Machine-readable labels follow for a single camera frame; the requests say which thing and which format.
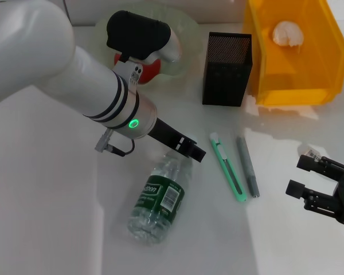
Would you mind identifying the translucent green fruit bowl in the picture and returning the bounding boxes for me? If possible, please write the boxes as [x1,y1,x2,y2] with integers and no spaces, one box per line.
[95,7,202,78]

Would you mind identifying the red-orange fruit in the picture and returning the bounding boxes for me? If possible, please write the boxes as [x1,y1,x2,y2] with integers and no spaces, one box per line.
[114,51,162,85]

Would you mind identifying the black mesh pen holder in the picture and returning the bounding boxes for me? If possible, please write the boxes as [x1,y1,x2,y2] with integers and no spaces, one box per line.
[202,32,252,107]

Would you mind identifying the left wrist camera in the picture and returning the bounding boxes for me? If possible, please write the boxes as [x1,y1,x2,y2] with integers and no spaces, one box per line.
[105,10,182,85]

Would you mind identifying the grey marker pen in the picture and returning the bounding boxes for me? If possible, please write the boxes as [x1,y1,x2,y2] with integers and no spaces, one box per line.
[236,136,261,198]

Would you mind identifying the green utility knife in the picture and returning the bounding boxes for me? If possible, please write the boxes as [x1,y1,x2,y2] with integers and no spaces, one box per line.
[209,132,247,203]

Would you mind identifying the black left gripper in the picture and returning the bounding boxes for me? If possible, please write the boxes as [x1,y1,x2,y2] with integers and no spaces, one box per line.
[148,117,207,163]

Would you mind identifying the left gripper plug cable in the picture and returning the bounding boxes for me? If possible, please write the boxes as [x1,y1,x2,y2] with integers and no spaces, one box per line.
[95,128,136,157]

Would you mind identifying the clear plastic water bottle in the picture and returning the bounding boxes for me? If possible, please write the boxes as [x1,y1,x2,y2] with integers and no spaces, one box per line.
[127,151,194,246]

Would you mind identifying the yellow plastic bin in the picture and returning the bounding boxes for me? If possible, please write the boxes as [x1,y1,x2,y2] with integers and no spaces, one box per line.
[241,0,344,107]

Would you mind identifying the white paper ball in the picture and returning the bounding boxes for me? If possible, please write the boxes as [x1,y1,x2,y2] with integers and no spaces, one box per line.
[272,20,305,48]

